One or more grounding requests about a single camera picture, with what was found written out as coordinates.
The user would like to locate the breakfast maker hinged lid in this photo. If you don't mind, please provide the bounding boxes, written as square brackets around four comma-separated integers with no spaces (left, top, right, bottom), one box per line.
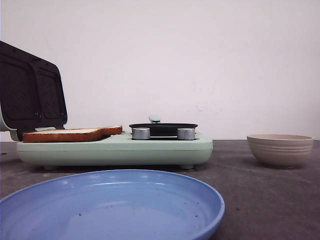
[0,41,68,142]

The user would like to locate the right silver control knob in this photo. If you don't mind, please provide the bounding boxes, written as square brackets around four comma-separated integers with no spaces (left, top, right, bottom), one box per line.
[177,128,196,141]

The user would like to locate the blue round plate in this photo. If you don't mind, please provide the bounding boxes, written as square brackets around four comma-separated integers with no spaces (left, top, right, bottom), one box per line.
[0,169,225,240]

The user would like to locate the beige ribbed bowl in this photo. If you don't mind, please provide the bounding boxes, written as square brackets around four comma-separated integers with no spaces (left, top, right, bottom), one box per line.
[247,134,314,168]

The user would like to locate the toast bread slice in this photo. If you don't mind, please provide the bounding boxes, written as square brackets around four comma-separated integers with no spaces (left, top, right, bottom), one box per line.
[22,125,123,143]

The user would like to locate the black frying pan green handle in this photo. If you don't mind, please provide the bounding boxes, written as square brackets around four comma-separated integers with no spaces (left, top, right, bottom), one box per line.
[129,114,198,137]

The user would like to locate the left silver control knob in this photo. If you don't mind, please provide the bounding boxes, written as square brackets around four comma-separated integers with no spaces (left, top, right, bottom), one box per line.
[132,127,151,140]

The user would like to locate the silver control knob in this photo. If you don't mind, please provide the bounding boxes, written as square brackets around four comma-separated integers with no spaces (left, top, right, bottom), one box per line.
[132,127,151,140]
[177,128,196,141]

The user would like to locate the mint green breakfast maker base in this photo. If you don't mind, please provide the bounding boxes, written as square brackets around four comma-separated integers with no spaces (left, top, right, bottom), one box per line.
[16,132,213,169]

